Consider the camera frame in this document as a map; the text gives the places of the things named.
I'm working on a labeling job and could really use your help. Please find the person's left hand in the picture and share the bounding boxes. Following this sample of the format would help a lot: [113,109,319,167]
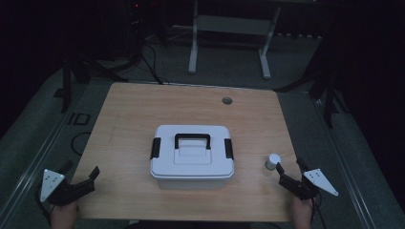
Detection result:
[49,203,79,229]

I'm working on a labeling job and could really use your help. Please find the white box lid black handle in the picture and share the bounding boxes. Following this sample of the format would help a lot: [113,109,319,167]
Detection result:
[149,124,236,180]

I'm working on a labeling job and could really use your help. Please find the white plastic storage box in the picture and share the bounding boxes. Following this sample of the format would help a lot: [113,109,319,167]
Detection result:
[155,175,233,192]

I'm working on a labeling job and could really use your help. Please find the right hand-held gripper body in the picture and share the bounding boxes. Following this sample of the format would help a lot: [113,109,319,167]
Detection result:
[278,168,339,201]

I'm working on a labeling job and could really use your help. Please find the person's right hand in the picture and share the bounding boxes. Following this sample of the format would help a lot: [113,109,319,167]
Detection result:
[290,198,314,229]

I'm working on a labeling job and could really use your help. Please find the black floor cables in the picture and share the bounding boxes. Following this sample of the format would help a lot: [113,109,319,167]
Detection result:
[139,42,170,86]

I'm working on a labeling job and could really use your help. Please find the black tripod stand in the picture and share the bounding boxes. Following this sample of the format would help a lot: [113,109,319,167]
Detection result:
[274,61,351,129]
[53,56,129,115]

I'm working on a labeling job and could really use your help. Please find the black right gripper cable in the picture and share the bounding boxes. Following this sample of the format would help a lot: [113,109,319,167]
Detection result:
[312,192,328,229]

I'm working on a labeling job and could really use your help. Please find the white metal stand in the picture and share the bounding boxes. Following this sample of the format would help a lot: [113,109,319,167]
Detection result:
[187,0,282,80]

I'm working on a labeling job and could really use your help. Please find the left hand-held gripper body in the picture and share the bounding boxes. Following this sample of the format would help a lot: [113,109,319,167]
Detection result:
[39,169,96,206]

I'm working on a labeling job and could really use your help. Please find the dark equipment rack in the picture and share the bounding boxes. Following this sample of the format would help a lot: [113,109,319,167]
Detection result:
[101,0,145,62]

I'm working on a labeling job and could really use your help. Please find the metal floor rail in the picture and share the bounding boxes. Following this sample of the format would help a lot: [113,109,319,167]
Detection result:
[0,94,84,225]
[313,98,378,229]

